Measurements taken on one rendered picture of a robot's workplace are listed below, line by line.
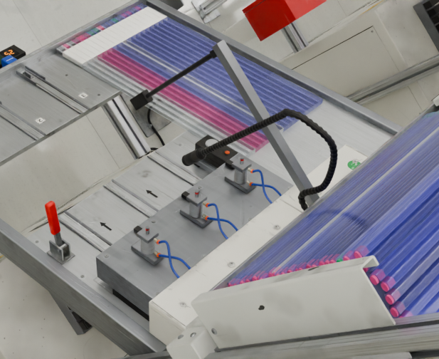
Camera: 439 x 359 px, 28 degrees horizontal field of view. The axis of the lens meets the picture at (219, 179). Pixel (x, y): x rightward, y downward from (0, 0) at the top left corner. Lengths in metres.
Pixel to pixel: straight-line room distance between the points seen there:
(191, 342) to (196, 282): 0.19
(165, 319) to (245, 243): 0.18
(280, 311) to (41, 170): 1.69
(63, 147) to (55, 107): 0.91
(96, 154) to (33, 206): 0.27
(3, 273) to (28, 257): 0.39
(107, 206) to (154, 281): 0.25
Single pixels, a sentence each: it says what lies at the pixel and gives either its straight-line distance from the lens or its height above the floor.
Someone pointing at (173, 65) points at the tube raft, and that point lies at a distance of 1.85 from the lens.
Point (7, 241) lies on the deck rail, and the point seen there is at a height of 0.96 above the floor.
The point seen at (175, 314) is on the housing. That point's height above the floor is 1.26.
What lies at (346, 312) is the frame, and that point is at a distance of 0.94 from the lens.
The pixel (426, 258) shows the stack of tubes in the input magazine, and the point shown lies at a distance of 1.02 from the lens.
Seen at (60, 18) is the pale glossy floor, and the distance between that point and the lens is 2.81.
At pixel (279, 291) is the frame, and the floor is 1.57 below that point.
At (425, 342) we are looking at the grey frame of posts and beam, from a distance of 0.85.
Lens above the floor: 2.36
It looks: 54 degrees down
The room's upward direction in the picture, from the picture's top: 67 degrees clockwise
